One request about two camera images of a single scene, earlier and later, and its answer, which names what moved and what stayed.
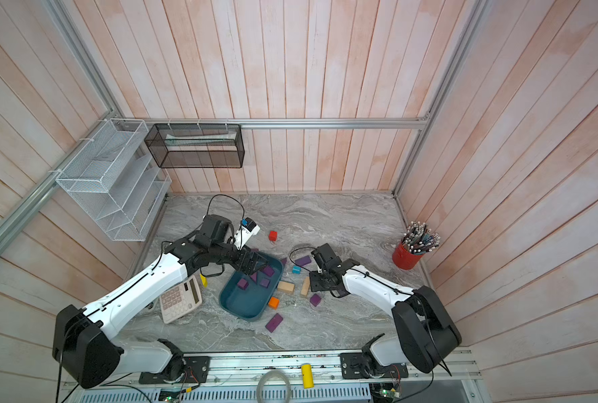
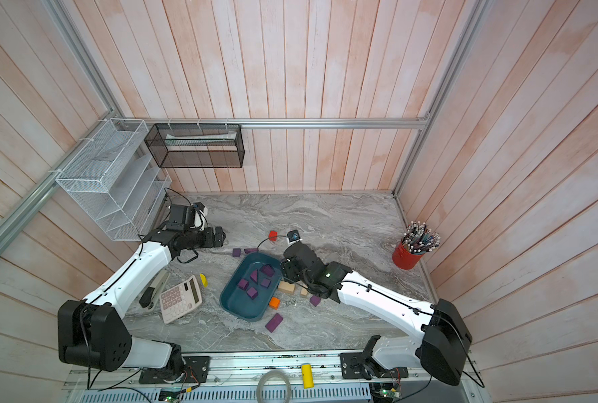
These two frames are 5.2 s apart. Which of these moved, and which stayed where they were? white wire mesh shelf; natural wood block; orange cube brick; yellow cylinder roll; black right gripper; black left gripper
Moved: black left gripper; black right gripper
Stayed: white wire mesh shelf; natural wood block; orange cube brick; yellow cylinder roll
